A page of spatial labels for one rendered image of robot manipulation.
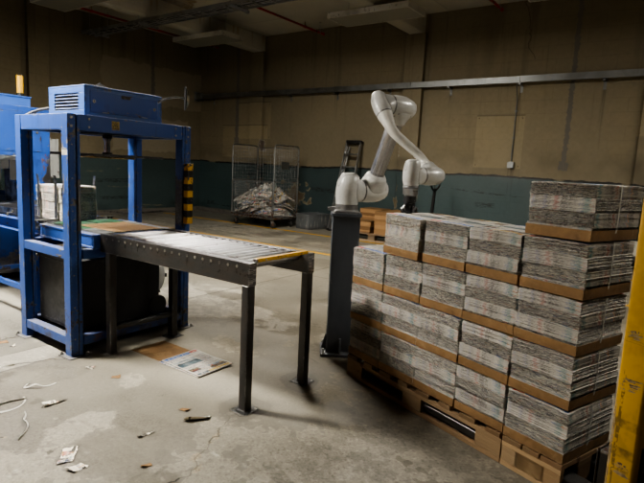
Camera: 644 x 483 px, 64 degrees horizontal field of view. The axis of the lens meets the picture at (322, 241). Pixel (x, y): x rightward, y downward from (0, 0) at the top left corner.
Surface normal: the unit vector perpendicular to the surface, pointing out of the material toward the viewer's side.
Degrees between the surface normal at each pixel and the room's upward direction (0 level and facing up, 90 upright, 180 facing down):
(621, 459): 90
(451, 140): 90
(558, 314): 90
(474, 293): 90
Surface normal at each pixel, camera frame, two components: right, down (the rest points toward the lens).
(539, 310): -0.82, 0.04
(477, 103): -0.59, 0.09
